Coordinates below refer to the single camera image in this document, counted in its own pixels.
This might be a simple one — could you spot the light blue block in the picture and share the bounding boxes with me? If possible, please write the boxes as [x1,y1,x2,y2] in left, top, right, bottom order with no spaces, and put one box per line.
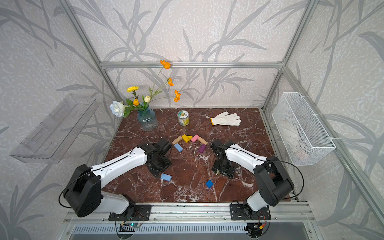
[161,174,172,182]
[174,143,183,153]

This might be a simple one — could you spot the dark blue cube block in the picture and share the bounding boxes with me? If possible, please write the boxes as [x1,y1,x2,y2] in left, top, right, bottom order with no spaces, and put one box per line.
[206,180,214,189]

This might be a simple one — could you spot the purple block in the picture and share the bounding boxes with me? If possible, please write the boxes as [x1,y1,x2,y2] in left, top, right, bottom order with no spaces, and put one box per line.
[199,144,207,153]

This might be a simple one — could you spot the natural wood block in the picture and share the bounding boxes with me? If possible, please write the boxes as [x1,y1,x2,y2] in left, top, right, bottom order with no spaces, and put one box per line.
[198,137,208,146]
[172,136,183,145]

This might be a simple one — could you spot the yellow rectangular block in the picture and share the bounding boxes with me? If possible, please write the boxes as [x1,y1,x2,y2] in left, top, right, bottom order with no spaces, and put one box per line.
[182,135,191,143]

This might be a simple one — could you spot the pink rectangular block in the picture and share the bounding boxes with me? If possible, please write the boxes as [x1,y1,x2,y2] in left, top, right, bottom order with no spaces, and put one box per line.
[191,135,200,143]

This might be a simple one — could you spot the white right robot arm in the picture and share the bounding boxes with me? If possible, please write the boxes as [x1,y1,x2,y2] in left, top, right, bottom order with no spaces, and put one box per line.
[211,140,295,220]

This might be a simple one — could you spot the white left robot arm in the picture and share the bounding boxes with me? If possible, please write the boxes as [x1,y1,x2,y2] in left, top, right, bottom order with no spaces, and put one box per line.
[59,138,172,221]

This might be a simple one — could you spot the blue glass vase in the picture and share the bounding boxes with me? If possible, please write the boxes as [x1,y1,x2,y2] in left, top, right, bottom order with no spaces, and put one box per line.
[138,107,158,132]

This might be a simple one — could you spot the white cotton glove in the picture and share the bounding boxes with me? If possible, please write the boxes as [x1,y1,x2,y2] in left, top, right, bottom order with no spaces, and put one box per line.
[211,112,241,126]

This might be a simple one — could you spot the sunflower seed tin can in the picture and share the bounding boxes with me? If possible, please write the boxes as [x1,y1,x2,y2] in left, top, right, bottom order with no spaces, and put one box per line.
[177,110,190,126]

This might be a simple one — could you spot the artificial flower bouquet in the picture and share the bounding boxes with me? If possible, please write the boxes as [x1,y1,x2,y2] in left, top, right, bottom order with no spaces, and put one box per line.
[109,59,182,118]

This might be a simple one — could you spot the white items in basket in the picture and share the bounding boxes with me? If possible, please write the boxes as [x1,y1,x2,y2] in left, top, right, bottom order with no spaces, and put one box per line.
[280,120,309,161]

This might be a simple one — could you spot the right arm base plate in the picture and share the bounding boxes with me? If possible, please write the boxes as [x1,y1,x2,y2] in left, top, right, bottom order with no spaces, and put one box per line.
[230,202,271,221]

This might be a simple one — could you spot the aluminium front rail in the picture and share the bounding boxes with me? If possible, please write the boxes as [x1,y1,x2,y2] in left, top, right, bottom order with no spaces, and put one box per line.
[62,201,316,224]

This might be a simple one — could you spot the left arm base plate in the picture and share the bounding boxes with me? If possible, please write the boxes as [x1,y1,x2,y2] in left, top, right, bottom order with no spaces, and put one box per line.
[109,204,152,222]

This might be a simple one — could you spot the white wire basket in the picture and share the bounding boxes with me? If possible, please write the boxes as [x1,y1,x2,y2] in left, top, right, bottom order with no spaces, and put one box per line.
[272,92,336,166]

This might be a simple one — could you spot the clear acrylic wall shelf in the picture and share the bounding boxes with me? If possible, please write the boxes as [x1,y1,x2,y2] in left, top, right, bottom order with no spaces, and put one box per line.
[10,94,98,164]

